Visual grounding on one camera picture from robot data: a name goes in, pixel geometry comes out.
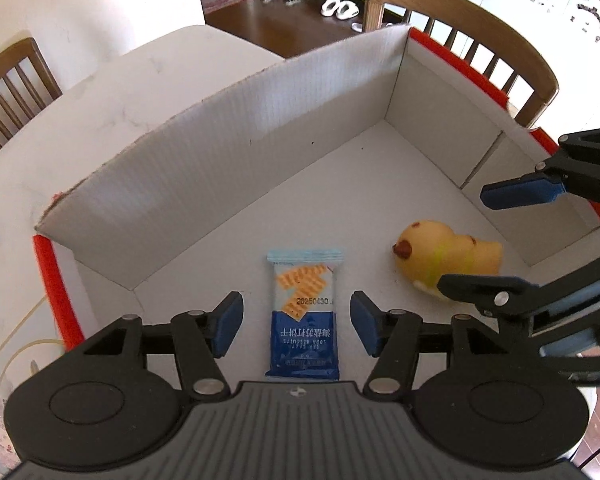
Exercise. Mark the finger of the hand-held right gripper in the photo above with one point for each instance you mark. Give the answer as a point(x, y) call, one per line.
point(522, 191)
point(485, 287)

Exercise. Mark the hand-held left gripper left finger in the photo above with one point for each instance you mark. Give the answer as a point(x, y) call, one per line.
point(228, 322)

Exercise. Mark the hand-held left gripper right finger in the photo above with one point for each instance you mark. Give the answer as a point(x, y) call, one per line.
point(365, 325)

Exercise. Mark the yellow duck toy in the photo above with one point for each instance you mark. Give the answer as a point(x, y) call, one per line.
point(440, 250)

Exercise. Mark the blue cracker snack packet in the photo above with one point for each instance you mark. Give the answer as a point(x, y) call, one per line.
point(305, 345)

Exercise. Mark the white red-edged cardboard box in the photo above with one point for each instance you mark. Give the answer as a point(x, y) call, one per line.
point(330, 185)

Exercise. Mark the white fridge with magnets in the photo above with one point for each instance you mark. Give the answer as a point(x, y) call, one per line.
point(530, 10)

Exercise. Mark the pale slipper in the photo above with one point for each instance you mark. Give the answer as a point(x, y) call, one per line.
point(357, 26)

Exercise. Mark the white slipper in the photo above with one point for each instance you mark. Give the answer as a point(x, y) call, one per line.
point(330, 6)
point(347, 10)

